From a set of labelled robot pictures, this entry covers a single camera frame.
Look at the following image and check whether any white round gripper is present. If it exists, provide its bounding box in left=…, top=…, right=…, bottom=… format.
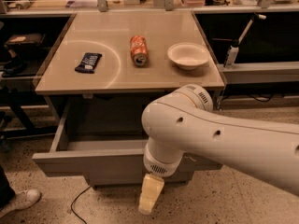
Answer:
left=138, top=138, right=184, bottom=215

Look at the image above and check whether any grey top drawer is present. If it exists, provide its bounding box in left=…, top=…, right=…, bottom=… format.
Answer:
left=32, top=103, right=223, bottom=187

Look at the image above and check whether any grey drawer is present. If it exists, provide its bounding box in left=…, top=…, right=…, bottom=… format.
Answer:
left=89, top=172, right=193, bottom=189
left=32, top=103, right=223, bottom=187

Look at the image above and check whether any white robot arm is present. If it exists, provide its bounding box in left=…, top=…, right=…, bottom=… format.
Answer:
left=138, top=84, right=299, bottom=215

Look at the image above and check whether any grey bottom drawer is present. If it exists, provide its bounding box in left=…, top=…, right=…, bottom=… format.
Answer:
left=89, top=172, right=193, bottom=189

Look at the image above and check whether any grey drawer cabinet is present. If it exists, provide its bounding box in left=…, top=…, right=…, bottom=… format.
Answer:
left=33, top=10, right=224, bottom=186

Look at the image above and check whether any white sneaker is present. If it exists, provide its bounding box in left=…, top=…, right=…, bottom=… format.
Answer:
left=0, top=189, right=42, bottom=217

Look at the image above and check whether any white bowl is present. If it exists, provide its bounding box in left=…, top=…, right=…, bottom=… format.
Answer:
left=167, top=42, right=209, bottom=70

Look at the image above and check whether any orange soda can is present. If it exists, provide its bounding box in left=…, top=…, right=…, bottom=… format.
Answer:
left=130, top=35, right=149, bottom=66

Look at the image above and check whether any dark blue snack packet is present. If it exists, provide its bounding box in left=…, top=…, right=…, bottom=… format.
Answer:
left=75, top=52, right=102, bottom=74

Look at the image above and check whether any black stool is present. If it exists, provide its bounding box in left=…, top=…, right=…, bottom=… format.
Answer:
left=4, top=33, right=46, bottom=76

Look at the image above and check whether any black floor cable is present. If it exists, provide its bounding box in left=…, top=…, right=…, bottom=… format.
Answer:
left=70, top=185, right=92, bottom=224

